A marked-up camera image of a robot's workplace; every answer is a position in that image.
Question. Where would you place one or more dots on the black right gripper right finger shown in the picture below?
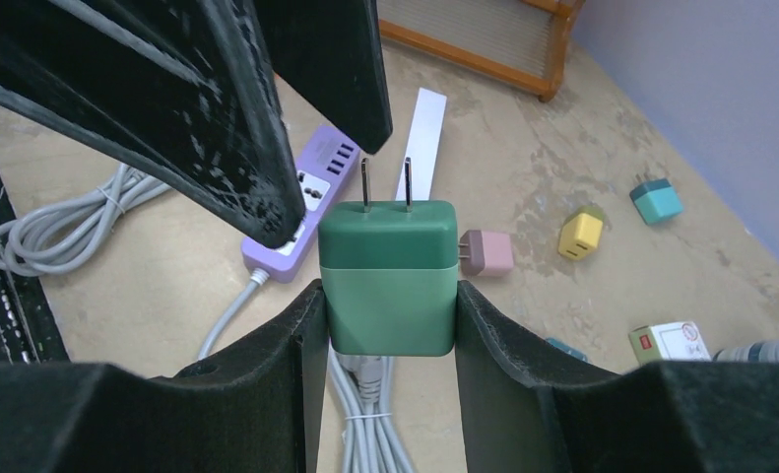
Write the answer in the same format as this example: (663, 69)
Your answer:
(527, 406)

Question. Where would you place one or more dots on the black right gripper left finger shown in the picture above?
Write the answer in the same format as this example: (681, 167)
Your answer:
(254, 406)

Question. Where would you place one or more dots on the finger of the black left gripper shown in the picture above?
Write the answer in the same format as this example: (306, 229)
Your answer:
(181, 90)
(330, 53)

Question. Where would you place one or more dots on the purple power strip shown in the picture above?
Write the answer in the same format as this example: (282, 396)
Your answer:
(323, 170)

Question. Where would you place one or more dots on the yellow charger plug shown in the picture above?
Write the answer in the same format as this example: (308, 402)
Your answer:
(581, 232)

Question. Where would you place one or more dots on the green charger plug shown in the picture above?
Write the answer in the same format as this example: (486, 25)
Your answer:
(389, 271)

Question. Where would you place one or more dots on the dark blue charger plug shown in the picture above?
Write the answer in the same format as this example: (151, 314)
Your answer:
(568, 349)

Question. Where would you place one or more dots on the pink charger plug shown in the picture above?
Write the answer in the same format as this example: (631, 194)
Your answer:
(485, 253)

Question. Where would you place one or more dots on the teal charger plug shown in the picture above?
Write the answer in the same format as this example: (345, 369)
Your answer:
(655, 200)

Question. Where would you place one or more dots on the white power strip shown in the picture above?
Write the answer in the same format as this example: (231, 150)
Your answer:
(423, 141)

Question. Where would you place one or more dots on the small white green box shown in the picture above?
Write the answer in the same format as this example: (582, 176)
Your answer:
(676, 341)

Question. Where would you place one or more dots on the wooden shoe rack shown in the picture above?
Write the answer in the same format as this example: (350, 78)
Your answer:
(521, 43)

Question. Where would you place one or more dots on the round blue white jar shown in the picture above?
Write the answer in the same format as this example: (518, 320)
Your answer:
(758, 352)

